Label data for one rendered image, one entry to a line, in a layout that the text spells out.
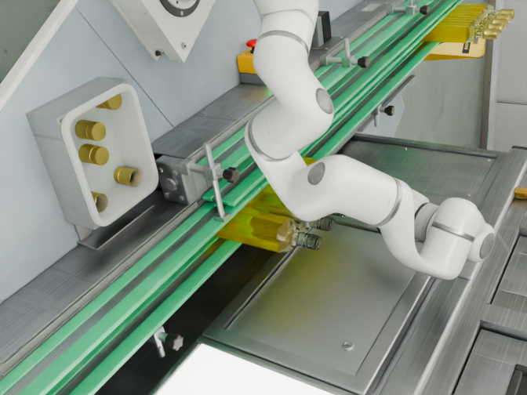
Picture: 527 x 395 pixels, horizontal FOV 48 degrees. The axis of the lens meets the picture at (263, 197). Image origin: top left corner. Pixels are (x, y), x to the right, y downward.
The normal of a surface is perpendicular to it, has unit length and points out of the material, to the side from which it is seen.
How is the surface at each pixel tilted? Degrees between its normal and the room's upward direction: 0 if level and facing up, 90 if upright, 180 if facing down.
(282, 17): 73
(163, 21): 4
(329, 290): 90
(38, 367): 90
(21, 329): 90
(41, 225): 0
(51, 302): 90
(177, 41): 4
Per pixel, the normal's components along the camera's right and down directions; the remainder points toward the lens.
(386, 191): 0.52, -0.14
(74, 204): -0.53, 0.50
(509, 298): -0.14, -0.85
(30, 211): 0.84, 0.18
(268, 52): -0.43, -0.56
